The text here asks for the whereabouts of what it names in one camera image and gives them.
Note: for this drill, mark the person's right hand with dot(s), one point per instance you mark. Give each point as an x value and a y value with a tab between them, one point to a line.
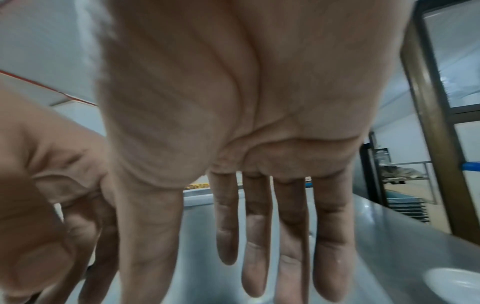
232	98

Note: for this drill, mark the black cabinet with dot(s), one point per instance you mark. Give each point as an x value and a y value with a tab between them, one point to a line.
371	169

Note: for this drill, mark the stack of grey trays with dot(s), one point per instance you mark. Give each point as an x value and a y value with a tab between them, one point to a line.
408	204

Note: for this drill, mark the person's left hand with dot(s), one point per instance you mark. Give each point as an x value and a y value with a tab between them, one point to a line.
41	166

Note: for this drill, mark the metal shelf rack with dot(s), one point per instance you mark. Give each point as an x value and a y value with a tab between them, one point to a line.
407	173

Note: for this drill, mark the red wall pipe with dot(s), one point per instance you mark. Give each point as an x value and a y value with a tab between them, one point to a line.
48	89

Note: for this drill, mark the blue tape strip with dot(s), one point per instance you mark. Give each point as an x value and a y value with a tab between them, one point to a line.
471	166

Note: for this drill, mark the white bowl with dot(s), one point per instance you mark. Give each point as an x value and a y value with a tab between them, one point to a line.
455	286

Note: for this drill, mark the yellow label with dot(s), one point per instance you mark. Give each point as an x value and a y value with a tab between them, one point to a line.
197	186

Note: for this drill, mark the brown door frame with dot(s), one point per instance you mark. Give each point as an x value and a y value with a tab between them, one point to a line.
431	124

